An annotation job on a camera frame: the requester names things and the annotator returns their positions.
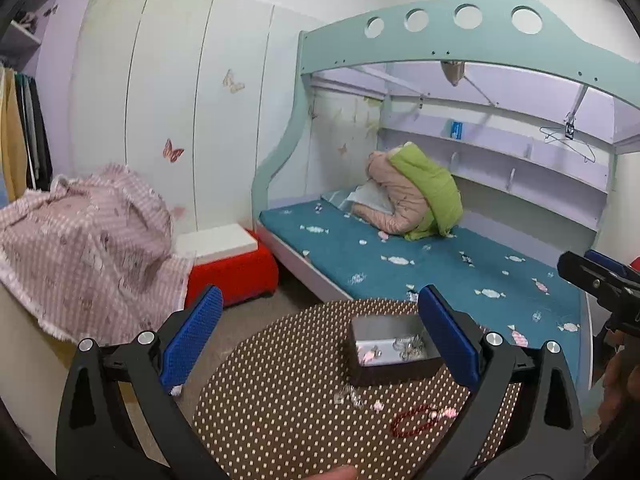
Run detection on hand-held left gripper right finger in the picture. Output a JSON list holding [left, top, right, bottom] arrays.
[[417, 285, 587, 480]]

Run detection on grey rectangular box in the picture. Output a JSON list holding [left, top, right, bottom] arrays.
[[348, 314, 443, 387]]

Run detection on blue candy print mattress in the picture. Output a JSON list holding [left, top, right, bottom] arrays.
[[259, 199, 583, 376]]

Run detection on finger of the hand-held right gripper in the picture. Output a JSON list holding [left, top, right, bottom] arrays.
[[557, 251, 640, 307], [584, 249, 640, 283]]

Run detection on white pillow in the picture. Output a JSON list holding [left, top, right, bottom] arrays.
[[345, 182, 391, 213]]

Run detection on dark hanging garments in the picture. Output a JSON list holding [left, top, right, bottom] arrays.
[[15, 72, 53, 191]]

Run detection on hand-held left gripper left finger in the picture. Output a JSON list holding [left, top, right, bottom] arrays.
[[56, 285, 226, 480]]

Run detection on yellow hanging garment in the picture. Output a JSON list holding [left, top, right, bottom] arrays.
[[0, 67, 26, 201]]

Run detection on teal bunk bed frame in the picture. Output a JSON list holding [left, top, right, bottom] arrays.
[[250, 0, 640, 391]]

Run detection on pink quilt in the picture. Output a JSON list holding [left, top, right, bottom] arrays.
[[350, 147, 436, 235]]

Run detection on red bead bracelet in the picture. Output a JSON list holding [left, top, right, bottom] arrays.
[[391, 404, 458, 438]]

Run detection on person's left hand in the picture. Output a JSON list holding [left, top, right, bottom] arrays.
[[320, 464, 359, 480]]

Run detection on brown polka dot tablecloth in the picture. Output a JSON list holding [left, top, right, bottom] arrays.
[[192, 299, 536, 480]]

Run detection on clear crystal bracelet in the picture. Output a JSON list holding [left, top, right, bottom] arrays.
[[334, 387, 366, 408]]

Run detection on hanging beige cloth bag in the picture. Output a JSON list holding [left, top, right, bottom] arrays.
[[440, 60, 465, 86]]

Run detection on pink checkered blanket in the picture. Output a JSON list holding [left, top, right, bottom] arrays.
[[0, 162, 193, 343]]

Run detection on wire clothes hanger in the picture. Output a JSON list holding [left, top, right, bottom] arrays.
[[540, 125, 597, 164]]

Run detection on silver chain necklace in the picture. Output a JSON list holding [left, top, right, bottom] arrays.
[[390, 335, 426, 361]]

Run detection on white wardrobe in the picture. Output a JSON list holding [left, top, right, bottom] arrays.
[[67, 0, 326, 241]]

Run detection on white board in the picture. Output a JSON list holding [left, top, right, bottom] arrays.
[[175, 223, 259, 264]]

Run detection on red storage stool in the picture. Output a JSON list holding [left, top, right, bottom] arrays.
[[185, 242, 279, 309]]

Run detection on person's right hand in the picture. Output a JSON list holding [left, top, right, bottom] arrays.
[[597, 342, 640, 443]]

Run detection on cream cabinet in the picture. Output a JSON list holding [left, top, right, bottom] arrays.
[[0, 285, 151, 461]]

